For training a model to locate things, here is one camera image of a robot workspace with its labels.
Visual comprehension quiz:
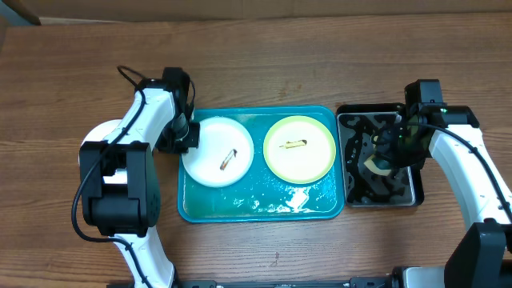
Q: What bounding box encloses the white plate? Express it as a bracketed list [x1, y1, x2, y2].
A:
[182, 117, 254, 188]
[82, 119, 127, 184]

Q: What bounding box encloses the yellow green sponge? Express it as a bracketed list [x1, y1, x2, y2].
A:
[363, 154, 394, 176]

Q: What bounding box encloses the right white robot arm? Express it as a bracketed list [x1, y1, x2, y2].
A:
[378, 103, 511, 287]

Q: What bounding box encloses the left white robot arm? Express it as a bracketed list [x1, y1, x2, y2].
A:
[70, 66, 199, 287]

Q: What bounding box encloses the black water tray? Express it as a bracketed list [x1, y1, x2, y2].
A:
[336, 103, 424, 207]

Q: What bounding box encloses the teal plastic tray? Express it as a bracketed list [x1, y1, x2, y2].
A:
[178, 106, 345, 223]

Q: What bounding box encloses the yellow-green rimmed plate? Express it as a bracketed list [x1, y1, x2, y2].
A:
[263, 115, 336, 184]

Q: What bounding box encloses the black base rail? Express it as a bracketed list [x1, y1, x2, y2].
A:
[170, 275, 400, 288]

